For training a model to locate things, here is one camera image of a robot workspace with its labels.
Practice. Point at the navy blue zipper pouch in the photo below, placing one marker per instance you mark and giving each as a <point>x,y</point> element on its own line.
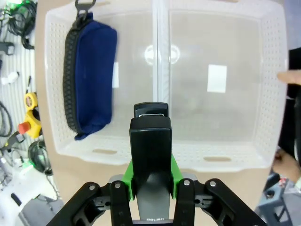
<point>94,70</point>

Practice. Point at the aluminium profile side table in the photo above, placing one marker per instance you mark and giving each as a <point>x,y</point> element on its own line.
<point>21,70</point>

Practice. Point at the grey plastic stool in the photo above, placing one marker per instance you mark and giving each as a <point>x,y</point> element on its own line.
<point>277,202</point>

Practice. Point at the black stapler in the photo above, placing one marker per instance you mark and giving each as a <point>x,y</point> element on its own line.
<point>150,141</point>

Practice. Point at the black yellow handheld device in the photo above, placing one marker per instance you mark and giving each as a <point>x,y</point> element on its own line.
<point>14,142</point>

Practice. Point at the yellow emergency stop red button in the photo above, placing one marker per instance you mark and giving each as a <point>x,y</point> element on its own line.
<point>33,122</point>

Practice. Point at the person's left hand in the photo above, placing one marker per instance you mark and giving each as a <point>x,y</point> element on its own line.
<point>287,167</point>

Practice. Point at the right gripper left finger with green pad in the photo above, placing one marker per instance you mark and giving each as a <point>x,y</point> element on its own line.
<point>117,207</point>

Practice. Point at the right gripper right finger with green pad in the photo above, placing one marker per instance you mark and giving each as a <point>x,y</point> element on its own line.
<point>185,207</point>

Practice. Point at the person's black jacket torso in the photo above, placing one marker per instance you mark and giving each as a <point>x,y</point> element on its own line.
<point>294,106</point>

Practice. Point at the person's right hand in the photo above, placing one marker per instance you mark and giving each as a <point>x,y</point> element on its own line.
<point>290,77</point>

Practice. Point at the white power adapter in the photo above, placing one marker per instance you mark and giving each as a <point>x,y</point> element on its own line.
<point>10,78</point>

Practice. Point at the yellow tape measure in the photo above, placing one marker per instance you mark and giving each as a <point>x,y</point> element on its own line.
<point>31,101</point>

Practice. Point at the translucent white plastic basket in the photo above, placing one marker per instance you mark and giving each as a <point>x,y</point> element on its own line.
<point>134,75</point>
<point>235,117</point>

